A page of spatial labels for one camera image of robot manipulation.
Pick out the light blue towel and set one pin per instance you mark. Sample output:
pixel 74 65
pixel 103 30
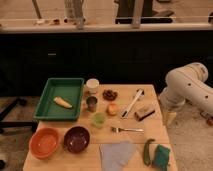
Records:
pixel 115 156

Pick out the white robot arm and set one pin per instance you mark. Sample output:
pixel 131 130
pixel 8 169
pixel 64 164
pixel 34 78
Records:
pixel 182 84

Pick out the white paper cup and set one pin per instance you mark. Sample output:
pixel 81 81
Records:
pixel 92 85

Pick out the small metal cup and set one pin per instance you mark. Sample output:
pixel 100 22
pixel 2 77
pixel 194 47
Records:
pixel 91 103

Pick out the light green plastic cup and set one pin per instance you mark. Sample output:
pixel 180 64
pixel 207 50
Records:
pixel 98 119

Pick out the red yellow apple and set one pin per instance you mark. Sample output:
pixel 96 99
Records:
pixel 112 109

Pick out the silver metal fork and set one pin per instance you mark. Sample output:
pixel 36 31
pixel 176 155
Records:
pixel 116 129

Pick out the green plastic tray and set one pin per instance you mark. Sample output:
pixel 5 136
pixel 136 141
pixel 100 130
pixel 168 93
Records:
pixel 70 89

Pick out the tan black eraser block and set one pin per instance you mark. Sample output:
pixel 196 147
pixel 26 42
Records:
pixel 144 112

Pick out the dark maroon bowl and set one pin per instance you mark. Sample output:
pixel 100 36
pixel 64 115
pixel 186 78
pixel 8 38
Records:
pixel 76 139

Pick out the green cucumber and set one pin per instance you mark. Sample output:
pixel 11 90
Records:
pixel 146 154

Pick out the orange bowl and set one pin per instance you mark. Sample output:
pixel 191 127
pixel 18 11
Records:
pixel 44 143

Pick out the green sponge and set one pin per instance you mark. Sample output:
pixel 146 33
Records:
pixel 161 158

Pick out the black office chair base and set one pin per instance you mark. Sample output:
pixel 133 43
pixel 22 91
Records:
pixel 10 116

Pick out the white black handled utensil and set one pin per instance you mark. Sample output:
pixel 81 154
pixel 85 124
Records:
pixel 139 93

